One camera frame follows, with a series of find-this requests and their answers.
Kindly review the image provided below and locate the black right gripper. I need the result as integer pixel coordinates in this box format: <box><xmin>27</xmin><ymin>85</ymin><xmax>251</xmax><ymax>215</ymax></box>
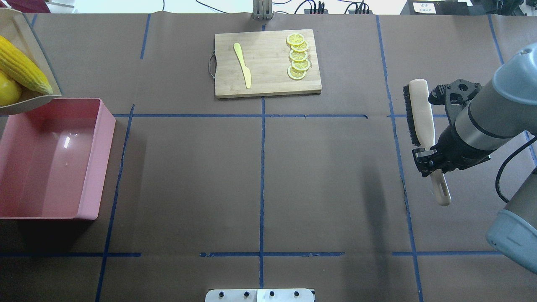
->
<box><xmin>412</xmin><ymin>79</ymin><xmax>491</xmax><ymax>177</ymax></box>

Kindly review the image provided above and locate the white hand brush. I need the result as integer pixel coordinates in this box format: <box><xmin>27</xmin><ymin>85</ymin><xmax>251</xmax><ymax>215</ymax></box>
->
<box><xmin>404</xmin><ymin>79</ymin><xmax>451</xmax><ymax>206</ymax></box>

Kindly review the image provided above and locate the yellow lemon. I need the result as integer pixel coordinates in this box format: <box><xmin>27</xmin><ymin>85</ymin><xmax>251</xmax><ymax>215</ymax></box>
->
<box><xmin>0</xmin><ymin>71</ymin><xmax>22</xmax><ymax>107</ymax></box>

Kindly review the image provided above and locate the yellow corn cob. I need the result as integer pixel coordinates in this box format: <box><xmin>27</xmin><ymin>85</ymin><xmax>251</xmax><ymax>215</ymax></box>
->
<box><xmin>0</xmin><ymin>36</ymin><xmax>53</xmax><ymax>95</ymax></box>

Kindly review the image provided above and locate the beige plastic dustpan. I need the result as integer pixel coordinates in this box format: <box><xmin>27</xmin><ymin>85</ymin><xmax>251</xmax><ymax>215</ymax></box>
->
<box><xmin>0</xmin><ymin>8</ymin><xmax>62</xmax><ymax>115</ymax></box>

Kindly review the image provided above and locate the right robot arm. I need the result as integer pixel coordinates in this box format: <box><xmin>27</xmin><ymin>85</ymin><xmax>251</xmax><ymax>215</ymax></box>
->
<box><xmin>403</xmin><ymin>43</ymin><xmax>537</xmax><ymax>273</ymax></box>

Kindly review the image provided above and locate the pink plastic bin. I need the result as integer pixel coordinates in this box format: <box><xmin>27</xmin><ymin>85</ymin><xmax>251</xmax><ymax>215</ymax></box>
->
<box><xmin>0</xmin><ymin>98</ymin><xmax>116</xmax><ymax>221</ymax></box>

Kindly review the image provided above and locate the lemon slice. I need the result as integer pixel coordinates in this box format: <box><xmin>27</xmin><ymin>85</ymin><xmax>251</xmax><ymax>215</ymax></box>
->
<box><xmin>288</xmin><ymin>50</ymin><xmax>309</xmax><ymax>62</ymax></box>
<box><xmin>286</xmin><ymin>33</ymin><xmax>305</xmax><ymax>46</ymax></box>
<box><xmin>289</xmin><ymin>40</ymin><xmax>309</xmax><ymax>53</ymax></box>
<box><xmin>287</xmin><ymin>66</ymin><xmax>307</xmax><ymax>81</ymax></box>
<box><xmin>290</xmin><ymin>60</ymin><xmax>311</xmax><ymax>71</ymax></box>

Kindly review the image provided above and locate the bamboo cutting board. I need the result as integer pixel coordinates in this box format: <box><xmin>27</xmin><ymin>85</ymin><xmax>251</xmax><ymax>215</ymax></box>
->
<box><xmin>214</xmin><ymin>29</ymin><xmax>322</xmax><ymax>99</ymax></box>

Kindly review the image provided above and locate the yellow-green plastic knife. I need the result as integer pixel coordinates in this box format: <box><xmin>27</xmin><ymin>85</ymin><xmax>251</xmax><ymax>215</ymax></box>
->
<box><xmin>233</xmin><ymin>43</ymin><xmax>252</xmax><ymax>89</ymax></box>

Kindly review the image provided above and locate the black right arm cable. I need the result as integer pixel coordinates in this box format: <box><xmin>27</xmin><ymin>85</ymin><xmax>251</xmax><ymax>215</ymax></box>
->
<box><xmin>495</xmin><ymin>135</ymin><xmax>537</xmax><ymax>204</ymax></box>

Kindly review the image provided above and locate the aluminium frame post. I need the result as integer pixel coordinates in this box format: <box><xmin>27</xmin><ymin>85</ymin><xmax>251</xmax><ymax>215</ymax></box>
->
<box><xmin>252</xmin><ymin>0</ymin><xmax>274</xmax><ymax>20</ymax></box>

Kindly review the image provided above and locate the metal base plate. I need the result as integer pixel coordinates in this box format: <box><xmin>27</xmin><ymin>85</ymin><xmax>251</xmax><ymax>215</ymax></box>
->
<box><xmin>205</xmin><ymin>288</ymin><xmax>316</xmax><ymax>302</ymax></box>

